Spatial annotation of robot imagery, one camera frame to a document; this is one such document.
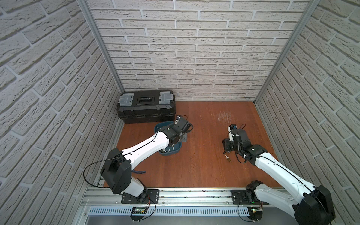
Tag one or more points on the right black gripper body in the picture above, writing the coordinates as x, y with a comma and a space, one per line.
229, 146

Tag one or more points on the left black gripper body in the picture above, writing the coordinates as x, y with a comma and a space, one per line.
184, 125

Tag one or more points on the teal plastic storage bin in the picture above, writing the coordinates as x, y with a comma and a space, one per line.
171, 149

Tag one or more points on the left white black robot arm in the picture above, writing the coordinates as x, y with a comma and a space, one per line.
118, 166

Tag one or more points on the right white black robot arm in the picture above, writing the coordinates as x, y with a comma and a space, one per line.
306, 203

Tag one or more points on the black plastic toolbox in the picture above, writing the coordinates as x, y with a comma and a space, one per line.
147, 106

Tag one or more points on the right controller board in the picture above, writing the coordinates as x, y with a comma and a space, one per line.
255, 214

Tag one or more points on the controller board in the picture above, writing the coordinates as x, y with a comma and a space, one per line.
139, 213
255, 214

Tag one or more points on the left controller board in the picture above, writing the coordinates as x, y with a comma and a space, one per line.
139, 213

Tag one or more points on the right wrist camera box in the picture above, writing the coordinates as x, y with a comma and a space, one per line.
231, 128

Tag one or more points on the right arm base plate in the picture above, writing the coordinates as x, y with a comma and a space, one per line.
241, 197

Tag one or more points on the blue handled pliers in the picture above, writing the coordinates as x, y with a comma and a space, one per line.
138, 172

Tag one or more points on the aluminium frame rail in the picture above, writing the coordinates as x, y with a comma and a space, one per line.
166, 197

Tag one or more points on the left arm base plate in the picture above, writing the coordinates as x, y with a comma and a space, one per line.
149, 195

